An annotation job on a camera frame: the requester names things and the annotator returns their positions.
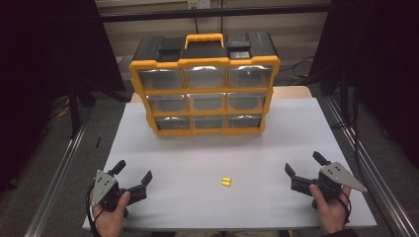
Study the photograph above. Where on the black curtain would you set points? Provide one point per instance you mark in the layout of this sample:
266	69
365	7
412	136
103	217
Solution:
378	65
39	65

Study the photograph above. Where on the white table cover sheet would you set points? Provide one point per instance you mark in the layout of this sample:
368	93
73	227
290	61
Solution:
197	158

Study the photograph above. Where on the white wall outlet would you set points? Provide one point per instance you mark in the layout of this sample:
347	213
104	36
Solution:
199	4

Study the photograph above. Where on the person's left hand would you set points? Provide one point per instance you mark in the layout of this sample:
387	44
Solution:
110	223

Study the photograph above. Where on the single clear pull-out drawer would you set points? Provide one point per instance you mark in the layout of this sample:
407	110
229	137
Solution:
208	122

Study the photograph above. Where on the black horizontal bar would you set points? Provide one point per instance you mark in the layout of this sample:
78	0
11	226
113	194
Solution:
148	15

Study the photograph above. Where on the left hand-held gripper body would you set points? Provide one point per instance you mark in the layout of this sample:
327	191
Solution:
103	187

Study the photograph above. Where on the set of clear organizer drawers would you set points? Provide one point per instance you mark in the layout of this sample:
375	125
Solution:
161	79

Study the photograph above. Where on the person's right hand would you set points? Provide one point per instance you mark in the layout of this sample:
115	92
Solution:
332	214

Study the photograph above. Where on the yellow and black storage organizer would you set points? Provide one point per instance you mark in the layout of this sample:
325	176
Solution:
204	90

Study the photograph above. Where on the aluminium floor rail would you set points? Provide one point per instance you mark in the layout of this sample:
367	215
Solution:
372	184
56	184

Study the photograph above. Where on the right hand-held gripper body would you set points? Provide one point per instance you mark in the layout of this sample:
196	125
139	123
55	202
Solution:
336	174

